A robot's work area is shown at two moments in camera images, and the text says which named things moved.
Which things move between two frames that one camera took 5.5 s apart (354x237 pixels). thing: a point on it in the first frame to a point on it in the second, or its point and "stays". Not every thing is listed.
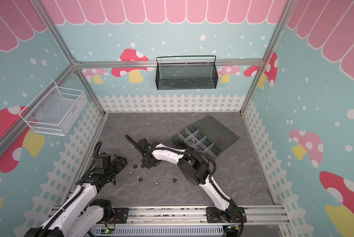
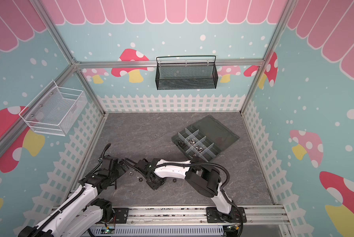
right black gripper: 142,145 to 144,168
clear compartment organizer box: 208,135 stays
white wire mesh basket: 55,110 stays
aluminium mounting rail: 164,216 stays
